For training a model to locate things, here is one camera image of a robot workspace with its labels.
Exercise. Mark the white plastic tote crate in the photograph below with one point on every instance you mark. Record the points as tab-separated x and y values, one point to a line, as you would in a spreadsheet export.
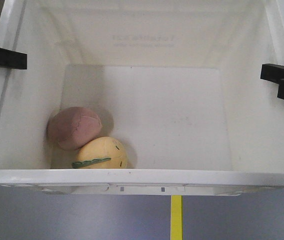
176	81

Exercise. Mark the pink plush ball toy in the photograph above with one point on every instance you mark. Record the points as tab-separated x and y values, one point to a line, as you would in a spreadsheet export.
73	127

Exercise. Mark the yellow plush ball toy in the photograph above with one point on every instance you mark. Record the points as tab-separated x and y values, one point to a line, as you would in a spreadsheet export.
102	153

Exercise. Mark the yellow floor tape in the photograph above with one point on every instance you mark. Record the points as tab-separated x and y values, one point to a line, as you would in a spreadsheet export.
176	219

